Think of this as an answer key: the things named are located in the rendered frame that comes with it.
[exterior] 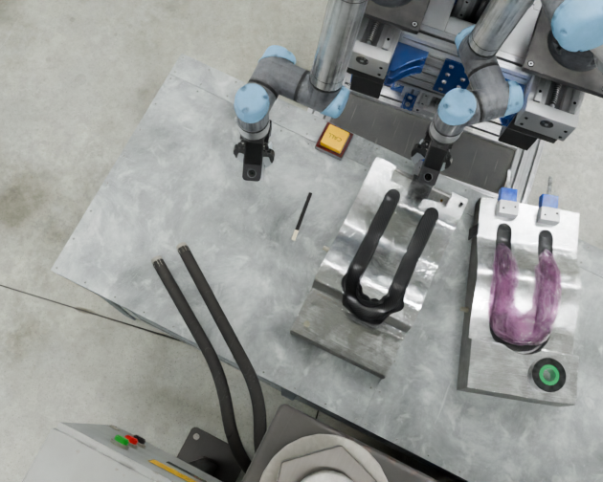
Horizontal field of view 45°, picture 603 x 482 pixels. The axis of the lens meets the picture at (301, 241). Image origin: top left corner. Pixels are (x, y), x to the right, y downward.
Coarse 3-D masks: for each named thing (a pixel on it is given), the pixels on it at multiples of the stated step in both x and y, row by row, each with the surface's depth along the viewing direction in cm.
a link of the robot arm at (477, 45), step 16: (496, 0) 148; (512, 0) 144; (528, 0) 143; (480, 16) 157; (496, 16) 150; (512, 16) 148; (464, 32) 167; (480, 32) 157; (496, 32) 154; (464, 48) 166; (480, 48) 161; (496, 48) 160; (464, 64) 168; (480, 64) 165; (496, 64) 165
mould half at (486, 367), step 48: (480, 240) 187; (528, 240) 188; (576, 240) 188; (480, 288) 181; (528, 288) 181; (576, 288) 181; (480, 336) 179; (480, 384) 173; (528, 384) 173; (576, 384) 173
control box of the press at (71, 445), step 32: (64, 448) 113; (96, 448) 113; (128, 448) 122; (192, 448) 253; (224, 448) 253; (32, 480) 111; (64, 480) 111; (96, 480) 112; (128, 480) 112; (160, 480) 112; (192, 480) 125; (224, 480) 251
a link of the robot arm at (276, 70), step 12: (276, 48) 164; (264, 60) 164; (276, 60) 163; (288, 60) 164; (264, 72) 162; (276, 72) 162; (288, 72) 162; (300, 72) 163; (264, 84) 161; (276, 84) 163; (288, 84) 162; (276, 96) 164; (288, 96) 164
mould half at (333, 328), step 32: (384, 160) 189; (384, 192) 186; (416, 192) 187; (352, 224) 185; (416, 224) 185; (448, 224) 185; (352, 256) 179; (384, 256) 181; (320, 288) 180; (384, 288) 176; (416, 288) 177; (320, 320) 180; (352, 320) 181; (384, 320) 179; (352, 352) 179; (384, 352) 179
